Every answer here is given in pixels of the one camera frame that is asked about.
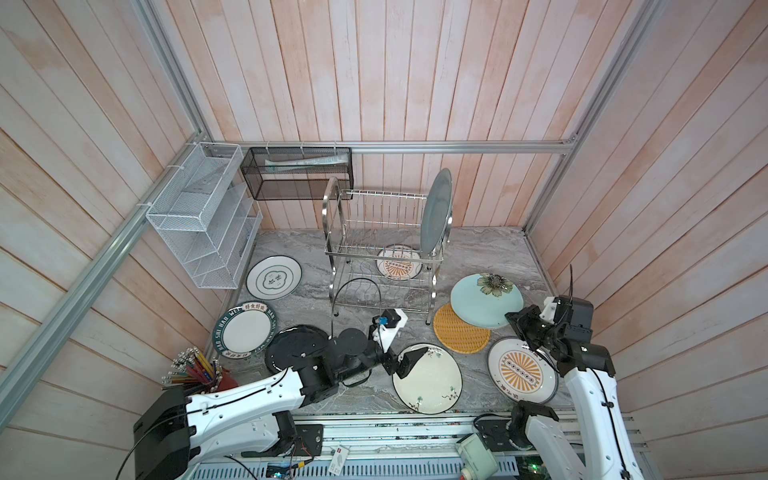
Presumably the grey green plate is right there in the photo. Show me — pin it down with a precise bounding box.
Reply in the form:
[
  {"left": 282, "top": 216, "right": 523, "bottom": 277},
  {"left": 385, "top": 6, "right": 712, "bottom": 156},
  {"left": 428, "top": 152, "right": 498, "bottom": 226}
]
[{"left": 420, "top": 168, "right": 453, "bottom": 258}]

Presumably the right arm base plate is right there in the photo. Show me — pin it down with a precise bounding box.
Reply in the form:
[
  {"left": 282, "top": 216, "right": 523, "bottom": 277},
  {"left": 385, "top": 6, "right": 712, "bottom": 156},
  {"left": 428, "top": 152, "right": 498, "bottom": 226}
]
[{"left": 473, "top": 417, "right": 526, "bottom": 453}]

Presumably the dark navy plate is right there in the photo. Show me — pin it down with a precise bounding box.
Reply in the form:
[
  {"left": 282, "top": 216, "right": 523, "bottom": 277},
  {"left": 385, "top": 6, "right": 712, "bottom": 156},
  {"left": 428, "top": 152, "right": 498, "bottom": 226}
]
[{"left": 264, "top": 325, "right": 329, "bottom": 374}]

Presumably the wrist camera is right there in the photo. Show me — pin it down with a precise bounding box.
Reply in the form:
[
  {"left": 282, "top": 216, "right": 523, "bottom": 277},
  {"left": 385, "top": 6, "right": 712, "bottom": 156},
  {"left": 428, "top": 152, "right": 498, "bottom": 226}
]
[
  {"left": 370, "top": 308, "right": 408, "bottom": 353},
  {"left": 539, "top": 296, "right": 561, "bottom": 325}
]

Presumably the orange sunburst plate right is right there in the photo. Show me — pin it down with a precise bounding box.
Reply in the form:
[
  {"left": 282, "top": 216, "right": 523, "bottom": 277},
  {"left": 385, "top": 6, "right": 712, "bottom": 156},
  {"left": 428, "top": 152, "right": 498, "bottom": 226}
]
[{"left": 487, "top": 337, "right": 559, "bottom": 404}]

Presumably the black mesh wall basket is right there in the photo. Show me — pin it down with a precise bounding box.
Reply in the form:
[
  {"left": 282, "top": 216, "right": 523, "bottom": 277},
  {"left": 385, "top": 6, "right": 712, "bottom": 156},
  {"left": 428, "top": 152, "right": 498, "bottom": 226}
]
[{"left": 240, "top": 146, "right": 354, "bottom": 201}]

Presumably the white green device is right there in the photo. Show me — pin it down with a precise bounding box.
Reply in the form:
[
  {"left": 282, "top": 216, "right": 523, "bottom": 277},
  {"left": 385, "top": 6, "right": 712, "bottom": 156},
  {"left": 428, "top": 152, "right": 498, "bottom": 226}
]
[{"left": 456, "top": 434, "right": 499, "bottom": 480}]

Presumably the green rim lettered plate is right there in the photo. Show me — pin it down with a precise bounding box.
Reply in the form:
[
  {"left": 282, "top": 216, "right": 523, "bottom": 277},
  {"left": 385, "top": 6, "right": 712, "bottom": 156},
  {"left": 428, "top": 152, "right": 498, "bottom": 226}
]
[{"left": 212, "top": 301, "right": 277, "bottom": 359}]

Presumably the red pencil holder cup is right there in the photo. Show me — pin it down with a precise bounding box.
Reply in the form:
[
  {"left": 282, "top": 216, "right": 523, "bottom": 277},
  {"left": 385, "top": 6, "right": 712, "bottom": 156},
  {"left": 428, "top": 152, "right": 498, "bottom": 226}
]
[{"left": 160, "top": 347, "right": 238, "bottom": 395}]

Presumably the orange sunburst plate under rack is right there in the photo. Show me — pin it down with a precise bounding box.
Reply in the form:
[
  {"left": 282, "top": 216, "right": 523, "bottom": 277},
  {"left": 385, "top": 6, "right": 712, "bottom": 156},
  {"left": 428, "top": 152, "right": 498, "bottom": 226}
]
[{"left": 376, "top": 244, "right": 423, "bottom": 281}]

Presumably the white plate black clover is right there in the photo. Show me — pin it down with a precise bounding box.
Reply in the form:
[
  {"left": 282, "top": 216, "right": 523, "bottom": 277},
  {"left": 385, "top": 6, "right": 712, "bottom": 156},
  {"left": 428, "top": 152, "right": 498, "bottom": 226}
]
[{"left": 246, "top": 255, "right": 302, "bottom": 300}]

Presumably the light teal flower plate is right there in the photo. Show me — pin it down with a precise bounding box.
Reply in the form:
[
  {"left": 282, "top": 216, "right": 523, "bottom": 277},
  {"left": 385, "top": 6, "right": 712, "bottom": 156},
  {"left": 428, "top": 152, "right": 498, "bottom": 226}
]
[{"left": 450, "top": 273, "right": 524, "bottom": 329}]

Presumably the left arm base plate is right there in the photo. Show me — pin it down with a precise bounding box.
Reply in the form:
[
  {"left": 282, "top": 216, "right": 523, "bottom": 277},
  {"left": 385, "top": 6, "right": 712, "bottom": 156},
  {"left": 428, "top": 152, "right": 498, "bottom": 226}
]
[{"left": 262, "top": 423, "right": 324, "bottom": 457}]

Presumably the cream floral plate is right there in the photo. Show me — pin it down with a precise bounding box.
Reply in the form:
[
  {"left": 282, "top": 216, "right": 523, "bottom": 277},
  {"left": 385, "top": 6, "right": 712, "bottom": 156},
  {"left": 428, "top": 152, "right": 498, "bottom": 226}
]
[{"left": 392, "top": 343, "right": 463, "bottom": 415}]

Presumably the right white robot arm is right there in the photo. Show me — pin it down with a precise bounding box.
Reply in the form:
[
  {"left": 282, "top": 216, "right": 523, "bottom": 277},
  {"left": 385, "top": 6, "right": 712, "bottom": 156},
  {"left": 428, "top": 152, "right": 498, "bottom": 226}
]
[{"left": 505, "top": 295, "right": 643, "bottom": 479}]

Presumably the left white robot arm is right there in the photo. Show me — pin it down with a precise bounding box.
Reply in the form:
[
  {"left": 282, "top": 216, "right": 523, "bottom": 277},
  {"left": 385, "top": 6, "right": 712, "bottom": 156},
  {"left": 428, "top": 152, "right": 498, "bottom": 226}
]
[{"left": 128, "top": 329, "right": 428, "bottom": 479}]

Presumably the yellow woven plate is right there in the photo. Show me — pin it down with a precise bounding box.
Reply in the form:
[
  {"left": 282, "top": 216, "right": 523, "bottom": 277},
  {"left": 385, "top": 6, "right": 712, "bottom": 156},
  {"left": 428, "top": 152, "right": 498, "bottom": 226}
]
[{"left": 432, "top": 304, "right": 491, "bottom": 355}]

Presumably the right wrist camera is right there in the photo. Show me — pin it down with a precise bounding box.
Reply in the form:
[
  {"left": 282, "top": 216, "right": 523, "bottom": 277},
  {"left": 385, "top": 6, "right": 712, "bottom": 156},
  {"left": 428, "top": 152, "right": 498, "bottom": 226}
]
[{"left": 539, "top": 296, "right": 561, "bottom": 325}]

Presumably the steel wire dish rack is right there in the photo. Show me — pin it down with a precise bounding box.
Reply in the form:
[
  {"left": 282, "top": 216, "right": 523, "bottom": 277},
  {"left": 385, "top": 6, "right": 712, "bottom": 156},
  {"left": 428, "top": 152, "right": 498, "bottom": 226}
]
[{"left": 321, "top": 178, "right": 452, "bottom": 324}]

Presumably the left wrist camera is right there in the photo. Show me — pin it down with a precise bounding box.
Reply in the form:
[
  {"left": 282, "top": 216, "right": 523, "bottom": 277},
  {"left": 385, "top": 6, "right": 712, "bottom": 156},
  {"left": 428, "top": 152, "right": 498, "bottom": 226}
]
[{"left": 370, "top": 308, "right": 408, "bottom": 353}]

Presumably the white wire wall shelf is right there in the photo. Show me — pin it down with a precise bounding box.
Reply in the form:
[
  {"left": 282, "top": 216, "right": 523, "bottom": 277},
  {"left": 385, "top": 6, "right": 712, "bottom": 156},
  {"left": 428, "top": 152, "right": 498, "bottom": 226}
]
[{"left": 147, "top": 142, "right": 263, "bottom": 290}]

